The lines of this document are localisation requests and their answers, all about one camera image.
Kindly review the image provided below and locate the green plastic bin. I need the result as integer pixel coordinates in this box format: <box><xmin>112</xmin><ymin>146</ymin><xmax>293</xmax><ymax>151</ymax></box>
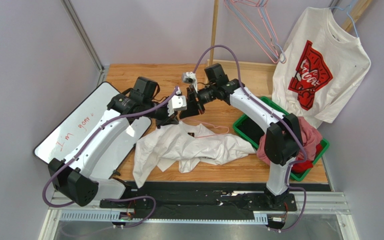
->
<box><xmin>233</xmin><ymin>114</ymin><xmax>330</xmax><ymax>182</ymax></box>

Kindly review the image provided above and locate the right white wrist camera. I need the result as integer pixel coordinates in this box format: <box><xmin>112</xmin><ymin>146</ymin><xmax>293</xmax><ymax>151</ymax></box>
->
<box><xmin>181</xmin><ymin>71</ymin><xmax>198</xmax><ymax>93</ymax></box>

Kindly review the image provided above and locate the blue wire hanger on rack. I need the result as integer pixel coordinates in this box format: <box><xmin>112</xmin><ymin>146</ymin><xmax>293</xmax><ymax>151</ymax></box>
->
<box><xmin>227</xmin><ymin>0</ymin><xmax>288</xmax><ymax>64</ymax></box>

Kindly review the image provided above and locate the whiteboard with red writing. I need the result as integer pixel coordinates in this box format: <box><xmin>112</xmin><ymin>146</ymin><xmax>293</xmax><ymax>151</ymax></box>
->
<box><xmin>34</xmin><ymin>82</ymin><xmax>152</xmax><ymax>179</ymax></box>

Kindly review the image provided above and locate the red garment in bin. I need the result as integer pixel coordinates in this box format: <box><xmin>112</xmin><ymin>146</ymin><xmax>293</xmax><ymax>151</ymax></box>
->
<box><xmin>292</xmin><ymin>144</ymin><xmax>323</xmax><ymax>174</ymax></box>

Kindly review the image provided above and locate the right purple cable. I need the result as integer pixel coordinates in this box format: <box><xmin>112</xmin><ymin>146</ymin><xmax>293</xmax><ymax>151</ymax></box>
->
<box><xmin>191</xmin><ymin>44</ymin><xmax>309</xmax><ymax>233</ymax></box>

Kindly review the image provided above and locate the pink crumpled shirt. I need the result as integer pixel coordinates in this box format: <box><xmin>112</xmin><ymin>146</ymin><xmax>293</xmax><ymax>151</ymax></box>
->
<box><xmin>256</xmin><ymin>116</ymin><xmax>323</xmax><ymax>165</ymax></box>

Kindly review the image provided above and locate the purple cable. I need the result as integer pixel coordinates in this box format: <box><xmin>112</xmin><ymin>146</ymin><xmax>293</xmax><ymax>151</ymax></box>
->
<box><xmin>42</xmin><ymin>85</ymin><xmax>182</xmax><ymax>230</ymax></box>
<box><xmin>191</xmin><ymin>44</ymin><xmax>309</xmax><ymax>233</ymax></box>

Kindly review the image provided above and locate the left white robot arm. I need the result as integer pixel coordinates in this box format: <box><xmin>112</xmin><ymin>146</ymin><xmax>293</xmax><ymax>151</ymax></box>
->
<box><xmin>42</xmin><ymin>77</ymin><xmax>186</xmax><ymax>208</ymax></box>

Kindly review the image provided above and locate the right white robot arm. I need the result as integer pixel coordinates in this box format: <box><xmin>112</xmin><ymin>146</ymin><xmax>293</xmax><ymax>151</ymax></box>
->
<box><xmin>179</xmin><ymin>63</ymin><xmax>303</xmax><ymax>197</ymax></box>

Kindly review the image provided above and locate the black garment in bin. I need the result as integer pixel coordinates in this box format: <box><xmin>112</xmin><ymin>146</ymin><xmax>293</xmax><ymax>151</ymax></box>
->
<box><xmin>237</xmin><ymin>117</ymin><xmax>265</xmax><ymax>149</ymax></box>

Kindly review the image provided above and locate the white flower print t-shirt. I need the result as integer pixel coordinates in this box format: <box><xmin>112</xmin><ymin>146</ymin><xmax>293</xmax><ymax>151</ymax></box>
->
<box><xmin>132</xmin><ymin>121</ymin><xmax>256</xmax><ymax>188</ymax></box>

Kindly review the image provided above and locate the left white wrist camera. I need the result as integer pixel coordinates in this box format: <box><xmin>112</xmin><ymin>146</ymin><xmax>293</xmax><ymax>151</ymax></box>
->
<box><xmin>167</xmin><ymin>95</ymin><xmax>187</xmax><ymax>117</ymax></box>

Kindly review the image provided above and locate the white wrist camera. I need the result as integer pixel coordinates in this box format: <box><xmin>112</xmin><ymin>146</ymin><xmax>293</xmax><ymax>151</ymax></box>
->
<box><xmin>167</xmin><ymin>95</ymin><xmax>187</xmax><ymax>117</ymax></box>
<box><xmin>181</xmin><ymin>71</ymin><xmax>198</xmax><ymax>93</ymax></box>

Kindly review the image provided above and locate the aluminium corner frame post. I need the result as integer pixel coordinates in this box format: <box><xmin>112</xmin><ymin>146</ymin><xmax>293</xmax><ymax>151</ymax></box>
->
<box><xmin>60</xmin><ymin>0</ymin><xmax>109</xmax><ymax>85</ymax></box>

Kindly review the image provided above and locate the white t-shirt red print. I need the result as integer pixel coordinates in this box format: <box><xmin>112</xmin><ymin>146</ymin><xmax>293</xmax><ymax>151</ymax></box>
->
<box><xmin>271</xmin><ymin>7</ymin><xmax>371</xmax><ymax>128</ymax></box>

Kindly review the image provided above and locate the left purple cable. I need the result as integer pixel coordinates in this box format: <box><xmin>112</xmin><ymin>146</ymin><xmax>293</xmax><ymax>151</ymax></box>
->
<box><xmin>42</xmin><ymin>85</ymin><xmax>182</xmax><ymax>230</ymax></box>

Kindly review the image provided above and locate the blue hanger holding shirt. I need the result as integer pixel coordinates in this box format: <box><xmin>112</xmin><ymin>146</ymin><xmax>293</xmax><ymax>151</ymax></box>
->
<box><xmin>329</xmin><ymin>3</ymin><xmax>360</xmax><ymax>38</ymax></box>

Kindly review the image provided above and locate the pink wire hanger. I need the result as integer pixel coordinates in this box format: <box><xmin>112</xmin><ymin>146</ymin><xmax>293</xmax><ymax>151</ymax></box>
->
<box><xmin>223</xmin><ymin>0</ymin><xmax>279</xmax><ymax>64</ymax></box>
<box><xmin>181</xmin><ymin>117</ymin><xmax>230</xmax><ymax>139</ymax></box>

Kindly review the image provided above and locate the wooden hanger rack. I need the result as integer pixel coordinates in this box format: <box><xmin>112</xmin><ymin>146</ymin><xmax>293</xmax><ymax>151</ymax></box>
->
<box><xmin>203</xmin><ymin>0</ymin><xmax>372</xmax><ymax>98</ymax></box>

